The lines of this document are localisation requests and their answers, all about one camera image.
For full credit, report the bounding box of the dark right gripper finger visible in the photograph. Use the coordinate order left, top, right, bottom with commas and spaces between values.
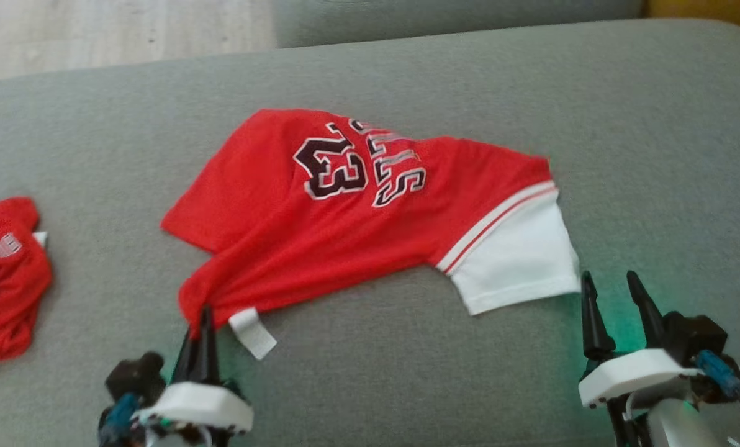
626, 270, 666, 350
580, 271, 616, 363

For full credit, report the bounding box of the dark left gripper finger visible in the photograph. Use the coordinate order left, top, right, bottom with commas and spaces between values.
171, 318, 205, 383
200, 305, 221, 382

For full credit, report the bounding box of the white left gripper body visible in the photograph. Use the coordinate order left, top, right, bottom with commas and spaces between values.
131, 380, 255, 447

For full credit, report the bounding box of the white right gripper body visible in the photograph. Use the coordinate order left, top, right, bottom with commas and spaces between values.
578, 348, 706, 447

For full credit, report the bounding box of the red white jersey number 23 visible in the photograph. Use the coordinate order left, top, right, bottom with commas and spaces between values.
160, 109, 582, 361

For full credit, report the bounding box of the red garment with white trim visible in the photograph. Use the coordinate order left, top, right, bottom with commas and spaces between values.
0, 197, 53, 362

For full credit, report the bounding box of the large grey sofa seat cushion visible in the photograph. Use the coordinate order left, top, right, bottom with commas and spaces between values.
0, 19, 740, 447

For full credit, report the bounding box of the wide yellow sofa backrest cushion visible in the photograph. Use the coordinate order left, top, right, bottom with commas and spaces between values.
646, 0, 740, 41

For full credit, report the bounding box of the small grey sofa seat cushion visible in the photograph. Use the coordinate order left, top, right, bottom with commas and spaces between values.
274, 0, 647, 49

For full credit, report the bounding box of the blue plug left camera cable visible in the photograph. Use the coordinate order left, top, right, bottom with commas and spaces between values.
99, 391, 142, 447

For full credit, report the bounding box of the blue plug camera cable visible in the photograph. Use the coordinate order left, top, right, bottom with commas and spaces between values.
695, 350, 740, 443
99, 391, 142, 447

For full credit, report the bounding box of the blue plug right camera cable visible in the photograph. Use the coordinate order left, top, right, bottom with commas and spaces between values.
695, 350, 740, 443

